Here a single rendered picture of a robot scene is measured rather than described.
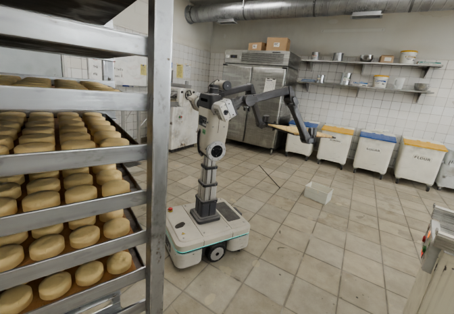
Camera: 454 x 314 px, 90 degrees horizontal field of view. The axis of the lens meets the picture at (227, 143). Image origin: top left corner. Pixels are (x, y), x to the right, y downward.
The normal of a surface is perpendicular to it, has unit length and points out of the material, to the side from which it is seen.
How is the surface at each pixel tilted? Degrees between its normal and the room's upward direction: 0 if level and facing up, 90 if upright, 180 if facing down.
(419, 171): 94
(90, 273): 0
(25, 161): 90
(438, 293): 90
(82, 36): 90
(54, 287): 0
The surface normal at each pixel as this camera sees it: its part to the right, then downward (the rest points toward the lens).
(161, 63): 0.59, 0.26
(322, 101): -0.51, 0.17
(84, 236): 0.10, -0.96
